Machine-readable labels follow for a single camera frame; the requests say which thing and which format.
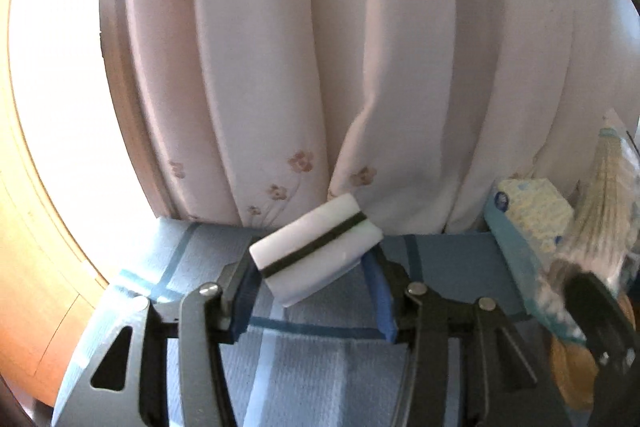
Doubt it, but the clear bag of cotton pads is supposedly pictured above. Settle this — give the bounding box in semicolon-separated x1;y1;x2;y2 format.
534;109;639;343

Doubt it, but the white sponge with black stripe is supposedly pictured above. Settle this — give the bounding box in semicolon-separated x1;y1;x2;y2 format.
250;194;383;308

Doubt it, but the round amber jar pink lid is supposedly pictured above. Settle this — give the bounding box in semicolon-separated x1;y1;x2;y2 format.
549;294;638;412

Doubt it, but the wooden door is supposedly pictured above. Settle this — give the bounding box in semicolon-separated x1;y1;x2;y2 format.
1;0;106;405

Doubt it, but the tissue pack, blue and yellow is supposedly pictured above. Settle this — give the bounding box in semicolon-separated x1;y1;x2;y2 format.
484;178;574;319

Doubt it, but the blue plaid tablecloth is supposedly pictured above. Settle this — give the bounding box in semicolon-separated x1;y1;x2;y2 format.
54;218;550;426

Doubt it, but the pink floral curtain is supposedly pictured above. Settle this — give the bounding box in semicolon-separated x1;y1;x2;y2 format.
126;0;639;234

